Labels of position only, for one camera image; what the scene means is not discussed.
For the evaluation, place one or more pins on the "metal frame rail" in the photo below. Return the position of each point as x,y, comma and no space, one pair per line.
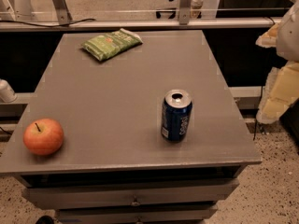
94,25

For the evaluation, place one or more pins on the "red apple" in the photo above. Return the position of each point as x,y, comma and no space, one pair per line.
43,136

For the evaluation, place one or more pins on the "blue pepsi can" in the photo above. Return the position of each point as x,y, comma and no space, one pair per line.
176,113

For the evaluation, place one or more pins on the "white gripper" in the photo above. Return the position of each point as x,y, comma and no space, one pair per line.
290,34

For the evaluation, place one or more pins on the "lower grey drawer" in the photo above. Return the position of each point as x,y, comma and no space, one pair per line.
141,214

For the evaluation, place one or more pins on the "grey drawer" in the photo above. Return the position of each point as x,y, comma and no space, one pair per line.
132,194
141,214

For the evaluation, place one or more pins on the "upper grey drawer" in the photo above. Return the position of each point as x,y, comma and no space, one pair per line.
132,194

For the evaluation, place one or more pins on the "green jalapeno chip bag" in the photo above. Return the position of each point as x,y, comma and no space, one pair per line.
108,45

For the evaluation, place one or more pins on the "grey drawer cabinet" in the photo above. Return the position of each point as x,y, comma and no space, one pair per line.
111,114

